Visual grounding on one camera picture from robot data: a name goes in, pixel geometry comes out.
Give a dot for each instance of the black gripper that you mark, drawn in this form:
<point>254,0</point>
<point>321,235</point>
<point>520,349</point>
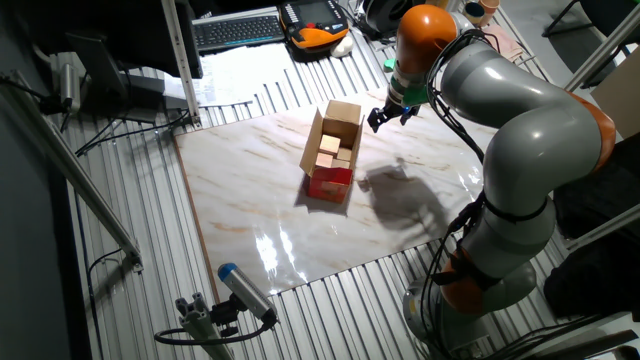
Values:
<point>396,110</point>

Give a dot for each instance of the red cardboard box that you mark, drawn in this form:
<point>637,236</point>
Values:
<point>330,187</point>

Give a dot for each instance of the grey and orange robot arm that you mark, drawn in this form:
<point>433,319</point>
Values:
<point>540,135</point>

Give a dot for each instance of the white round object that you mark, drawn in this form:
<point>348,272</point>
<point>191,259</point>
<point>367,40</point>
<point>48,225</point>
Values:
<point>342,47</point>

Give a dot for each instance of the black round spool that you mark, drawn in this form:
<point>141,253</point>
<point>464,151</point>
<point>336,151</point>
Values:
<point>382,15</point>

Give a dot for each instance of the orange black teach pendant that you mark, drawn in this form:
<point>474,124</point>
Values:
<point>315,35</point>

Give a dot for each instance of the dark blue cup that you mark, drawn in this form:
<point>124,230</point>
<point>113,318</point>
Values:
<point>473,12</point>

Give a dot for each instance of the pink cloth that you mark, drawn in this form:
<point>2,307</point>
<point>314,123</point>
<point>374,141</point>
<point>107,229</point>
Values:
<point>505,42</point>

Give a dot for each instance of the orange cup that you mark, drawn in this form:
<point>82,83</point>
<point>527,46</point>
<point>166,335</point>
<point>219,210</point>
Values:
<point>489,5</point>

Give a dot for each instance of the white paper sheets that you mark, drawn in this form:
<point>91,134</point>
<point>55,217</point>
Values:
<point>240,70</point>

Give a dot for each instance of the marble pattern board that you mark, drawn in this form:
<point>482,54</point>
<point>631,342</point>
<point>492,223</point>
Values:
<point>250,200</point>

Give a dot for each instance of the black keyboard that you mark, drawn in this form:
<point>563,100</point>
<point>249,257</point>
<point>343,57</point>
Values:
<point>237,32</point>

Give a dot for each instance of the black cloth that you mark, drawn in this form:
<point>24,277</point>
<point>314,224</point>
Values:
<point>600,200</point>

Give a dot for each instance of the brown cardboard panel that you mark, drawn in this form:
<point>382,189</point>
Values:
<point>620,95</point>

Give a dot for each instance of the black office chair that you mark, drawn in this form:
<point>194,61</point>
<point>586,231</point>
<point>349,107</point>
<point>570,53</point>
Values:
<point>600,12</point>

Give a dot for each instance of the black monitor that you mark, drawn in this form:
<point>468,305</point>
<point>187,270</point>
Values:
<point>125,30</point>

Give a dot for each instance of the aluminium profile stand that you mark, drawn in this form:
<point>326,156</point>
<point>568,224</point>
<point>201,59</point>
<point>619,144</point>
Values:
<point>200,325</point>

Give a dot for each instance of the long diagonal aluminium bar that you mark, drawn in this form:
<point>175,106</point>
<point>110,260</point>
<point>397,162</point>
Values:
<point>75,175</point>

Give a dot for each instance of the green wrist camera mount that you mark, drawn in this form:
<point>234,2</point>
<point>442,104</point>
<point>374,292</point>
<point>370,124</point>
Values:
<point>412,95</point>

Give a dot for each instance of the aluminium frame bar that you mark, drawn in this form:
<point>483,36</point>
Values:
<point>600,52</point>
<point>605,225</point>

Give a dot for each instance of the aluminium post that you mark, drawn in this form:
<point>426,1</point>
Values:
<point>180,60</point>

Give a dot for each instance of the silver camera with blue cap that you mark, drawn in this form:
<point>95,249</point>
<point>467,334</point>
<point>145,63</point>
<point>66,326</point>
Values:
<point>245,290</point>

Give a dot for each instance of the black camera clamp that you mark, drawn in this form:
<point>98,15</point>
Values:
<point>225,315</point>

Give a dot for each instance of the small silver camera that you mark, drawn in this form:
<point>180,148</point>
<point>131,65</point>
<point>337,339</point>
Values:
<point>70,87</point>

